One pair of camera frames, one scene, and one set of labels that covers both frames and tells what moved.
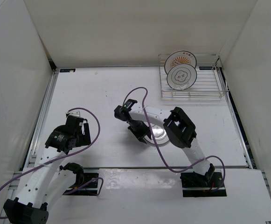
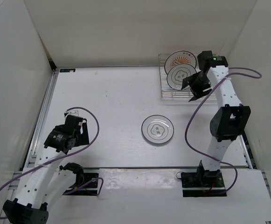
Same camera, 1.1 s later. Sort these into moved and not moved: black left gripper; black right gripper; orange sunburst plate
Moved: black right gripper
Not moved: orange sunburst plate; black left gripper
